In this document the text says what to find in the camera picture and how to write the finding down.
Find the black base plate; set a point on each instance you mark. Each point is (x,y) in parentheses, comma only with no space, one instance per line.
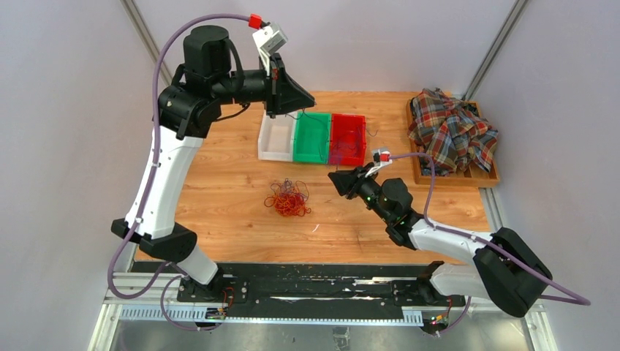
(318,291)

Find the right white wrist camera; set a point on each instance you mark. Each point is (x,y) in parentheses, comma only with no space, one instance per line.
(381,157)

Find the aluminium frame rail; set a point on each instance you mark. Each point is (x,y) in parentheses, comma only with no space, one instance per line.
(158,322)

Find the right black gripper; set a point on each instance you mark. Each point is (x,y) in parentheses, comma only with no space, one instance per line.
(344,180)

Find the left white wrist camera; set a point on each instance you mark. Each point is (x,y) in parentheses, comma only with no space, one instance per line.
(268,41)

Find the wooden tray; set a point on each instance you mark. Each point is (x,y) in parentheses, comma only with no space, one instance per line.
(473,176)

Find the green plastic bin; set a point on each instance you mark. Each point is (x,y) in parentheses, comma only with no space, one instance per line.
(312,137)

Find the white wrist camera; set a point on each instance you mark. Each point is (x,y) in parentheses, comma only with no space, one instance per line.
(381,157)
(268,41)

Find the white plastic bin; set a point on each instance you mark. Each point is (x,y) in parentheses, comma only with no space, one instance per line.
(276,138)

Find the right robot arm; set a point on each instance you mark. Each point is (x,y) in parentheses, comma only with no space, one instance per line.
(499,266)

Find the plaid cloth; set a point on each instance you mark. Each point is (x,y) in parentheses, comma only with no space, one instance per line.
(452,132)

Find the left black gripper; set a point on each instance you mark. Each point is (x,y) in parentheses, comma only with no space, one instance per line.
(284,94)

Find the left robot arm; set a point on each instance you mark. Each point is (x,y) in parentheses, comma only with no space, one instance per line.
(211,76)

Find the red plastic bin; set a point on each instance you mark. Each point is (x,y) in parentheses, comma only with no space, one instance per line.
(347,140)

